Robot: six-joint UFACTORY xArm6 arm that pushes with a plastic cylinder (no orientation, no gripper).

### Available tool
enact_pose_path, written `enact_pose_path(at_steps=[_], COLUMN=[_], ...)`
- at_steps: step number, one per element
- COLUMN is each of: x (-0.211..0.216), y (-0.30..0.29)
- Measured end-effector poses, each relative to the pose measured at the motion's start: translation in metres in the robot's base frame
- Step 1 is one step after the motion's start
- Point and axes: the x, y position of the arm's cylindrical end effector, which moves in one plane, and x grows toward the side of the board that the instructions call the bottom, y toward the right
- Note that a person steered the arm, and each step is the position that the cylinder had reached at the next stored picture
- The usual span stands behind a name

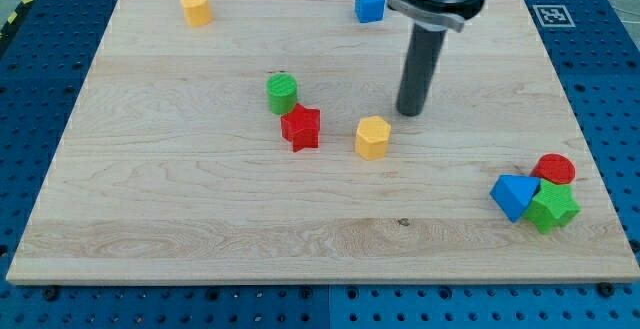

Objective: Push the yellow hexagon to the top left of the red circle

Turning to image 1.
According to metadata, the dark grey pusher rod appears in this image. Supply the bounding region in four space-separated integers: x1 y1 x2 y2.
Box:
396 24 446 117

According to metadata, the yellow hexagon block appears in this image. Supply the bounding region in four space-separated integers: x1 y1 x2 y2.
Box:
354 116 392 160

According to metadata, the green circle block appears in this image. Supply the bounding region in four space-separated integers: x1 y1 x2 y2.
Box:
266 73 298 115

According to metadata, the red circle block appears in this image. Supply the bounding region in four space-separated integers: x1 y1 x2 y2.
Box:
530 153 576 185

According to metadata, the blue cube block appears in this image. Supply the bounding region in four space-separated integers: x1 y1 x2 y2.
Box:
354 0 386 23

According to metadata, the white fiducial marker tag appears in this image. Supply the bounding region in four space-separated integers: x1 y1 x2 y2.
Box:
533 4 575 28

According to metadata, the red star block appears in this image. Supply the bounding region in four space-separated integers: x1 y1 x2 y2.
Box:
280 104 321 152

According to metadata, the blue triangle block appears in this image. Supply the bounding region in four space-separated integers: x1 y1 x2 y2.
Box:
490 174 540 222

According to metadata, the green star block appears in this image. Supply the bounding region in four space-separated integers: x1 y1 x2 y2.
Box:
522 179 581 234

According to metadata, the light wooden board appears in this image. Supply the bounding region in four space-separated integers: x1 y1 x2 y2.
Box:
7 0 639 286

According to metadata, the yellow heart block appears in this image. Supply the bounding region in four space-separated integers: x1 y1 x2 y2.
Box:
180 0 213 27

